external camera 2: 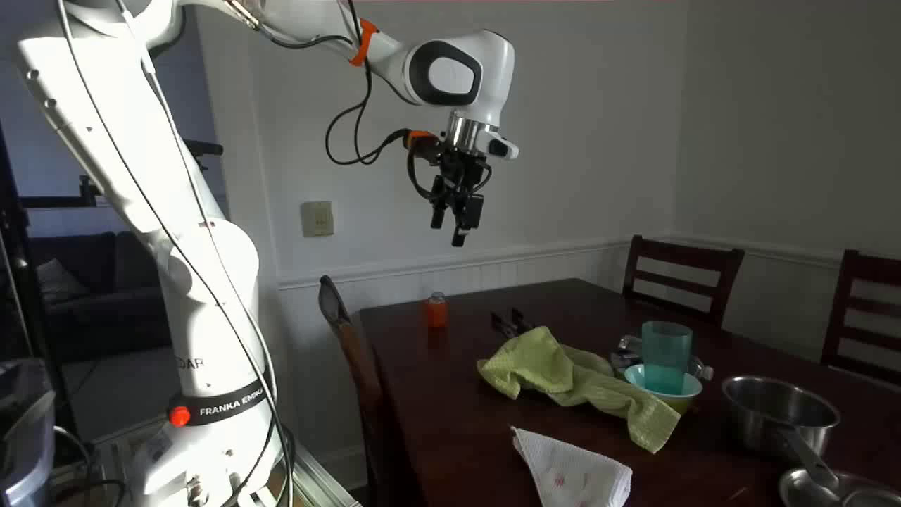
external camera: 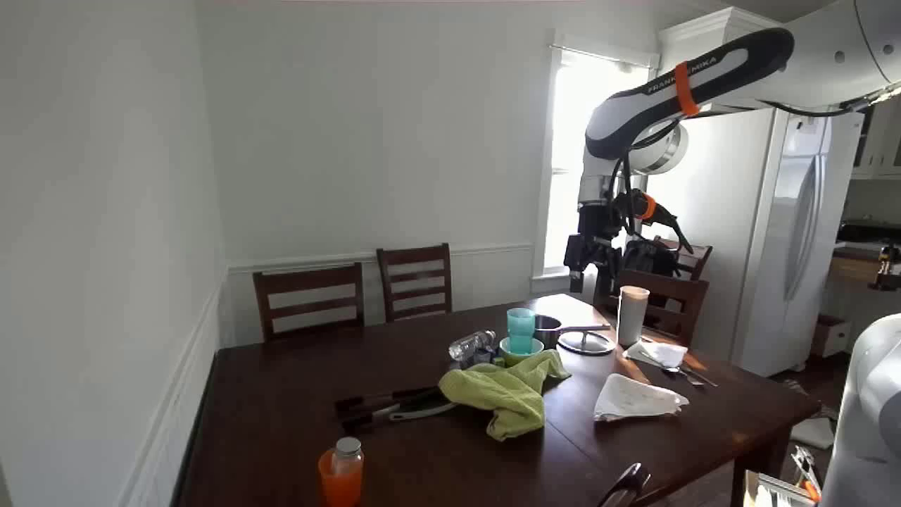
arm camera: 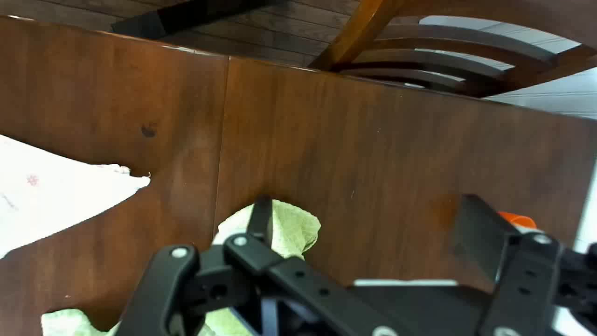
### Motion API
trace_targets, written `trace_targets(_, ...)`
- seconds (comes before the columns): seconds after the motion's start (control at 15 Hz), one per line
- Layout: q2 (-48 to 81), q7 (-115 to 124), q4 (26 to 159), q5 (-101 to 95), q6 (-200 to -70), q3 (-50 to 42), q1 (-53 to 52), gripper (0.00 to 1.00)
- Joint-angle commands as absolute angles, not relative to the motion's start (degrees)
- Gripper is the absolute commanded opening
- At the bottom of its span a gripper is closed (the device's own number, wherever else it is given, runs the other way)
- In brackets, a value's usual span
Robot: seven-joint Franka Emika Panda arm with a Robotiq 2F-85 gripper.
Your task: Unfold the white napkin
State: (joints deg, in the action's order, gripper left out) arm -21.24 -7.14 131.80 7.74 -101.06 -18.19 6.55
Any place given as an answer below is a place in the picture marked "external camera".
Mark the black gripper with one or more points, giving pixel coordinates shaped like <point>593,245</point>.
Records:
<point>598,224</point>

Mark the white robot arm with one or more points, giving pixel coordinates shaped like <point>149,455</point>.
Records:
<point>835,60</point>

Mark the small crumpled white napkin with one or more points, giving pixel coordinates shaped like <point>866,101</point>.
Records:
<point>669,355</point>

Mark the glass pan lid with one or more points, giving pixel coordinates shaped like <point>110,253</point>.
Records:
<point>584,342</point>

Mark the small steel pot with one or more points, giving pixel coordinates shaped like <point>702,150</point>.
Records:
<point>546,329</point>

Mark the far side wooden chair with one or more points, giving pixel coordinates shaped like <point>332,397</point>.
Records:
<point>674,279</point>

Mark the teal plastic cup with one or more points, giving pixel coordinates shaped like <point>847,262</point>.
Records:
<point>519,322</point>

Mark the teal bowl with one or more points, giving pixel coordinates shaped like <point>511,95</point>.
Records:
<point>519,346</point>

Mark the clear plastic bag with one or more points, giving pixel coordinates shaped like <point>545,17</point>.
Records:
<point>476,343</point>

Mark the green cloth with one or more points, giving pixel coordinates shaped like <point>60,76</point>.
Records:
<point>511,394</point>

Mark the right dark wooden chair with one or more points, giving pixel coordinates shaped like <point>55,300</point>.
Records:
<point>414,279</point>

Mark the dark wooden chair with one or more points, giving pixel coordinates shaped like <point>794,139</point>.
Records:
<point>414,279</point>
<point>311,301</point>

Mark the white refrigerator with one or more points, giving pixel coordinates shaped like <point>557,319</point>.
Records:
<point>764,188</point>

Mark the white upper cabinet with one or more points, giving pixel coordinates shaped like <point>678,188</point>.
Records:
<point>704,32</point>

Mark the near chair back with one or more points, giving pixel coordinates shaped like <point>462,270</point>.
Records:
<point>626,488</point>

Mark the left dark wooden chair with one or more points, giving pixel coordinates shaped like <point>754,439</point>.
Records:
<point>311,301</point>

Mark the black tongs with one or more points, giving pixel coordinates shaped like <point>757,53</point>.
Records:
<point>359,414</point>

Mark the orange juice bottle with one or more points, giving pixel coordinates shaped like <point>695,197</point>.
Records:
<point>342,473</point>

